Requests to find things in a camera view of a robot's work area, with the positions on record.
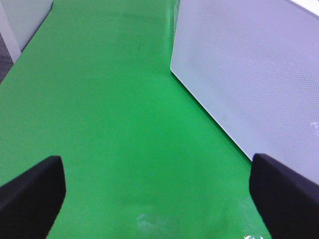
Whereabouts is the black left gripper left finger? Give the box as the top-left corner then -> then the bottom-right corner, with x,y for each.
0,156 -> 66,239

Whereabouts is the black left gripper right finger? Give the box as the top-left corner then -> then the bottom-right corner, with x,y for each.
249,153 -> 319,239

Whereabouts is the white microwave door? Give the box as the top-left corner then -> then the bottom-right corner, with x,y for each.
170,0 -> 319,182

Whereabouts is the white cabinet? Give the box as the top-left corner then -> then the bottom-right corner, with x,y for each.
0,0 -> 53,62

